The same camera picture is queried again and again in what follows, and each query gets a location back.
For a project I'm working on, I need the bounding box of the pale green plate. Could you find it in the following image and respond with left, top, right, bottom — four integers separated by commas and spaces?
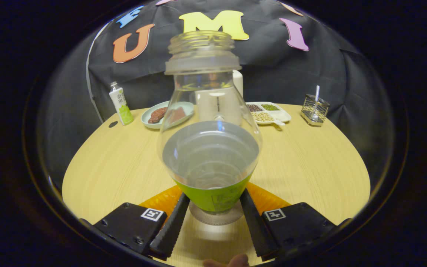
141, 101, 195, 129

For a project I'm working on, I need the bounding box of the white toaster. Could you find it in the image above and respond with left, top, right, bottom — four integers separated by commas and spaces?
195, 70, 244, 126

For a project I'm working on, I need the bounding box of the clear juice bottle green label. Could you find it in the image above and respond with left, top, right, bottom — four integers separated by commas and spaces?
157, 30, 263, 215

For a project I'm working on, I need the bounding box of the metal utensil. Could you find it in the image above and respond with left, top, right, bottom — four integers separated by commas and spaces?
314, 85, 321, 121

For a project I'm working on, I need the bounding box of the metal wire utensil holder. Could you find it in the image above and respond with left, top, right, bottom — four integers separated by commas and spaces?
301, 94, 331, 127

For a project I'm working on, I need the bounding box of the small white green bottle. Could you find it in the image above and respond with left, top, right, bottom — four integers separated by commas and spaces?
109, 82, 134, 126

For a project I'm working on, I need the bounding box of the wooden table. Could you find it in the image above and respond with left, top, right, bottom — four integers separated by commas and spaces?
62, 103, 371, 267

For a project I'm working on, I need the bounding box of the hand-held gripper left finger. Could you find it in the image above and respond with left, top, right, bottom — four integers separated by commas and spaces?
80, 185, 191, 261

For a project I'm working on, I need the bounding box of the white divided bean tray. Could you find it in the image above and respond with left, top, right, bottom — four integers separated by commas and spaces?
246, 102, 292, 126

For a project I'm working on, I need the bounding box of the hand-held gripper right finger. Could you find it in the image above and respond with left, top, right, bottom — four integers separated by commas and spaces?
239, 182, 351, 262

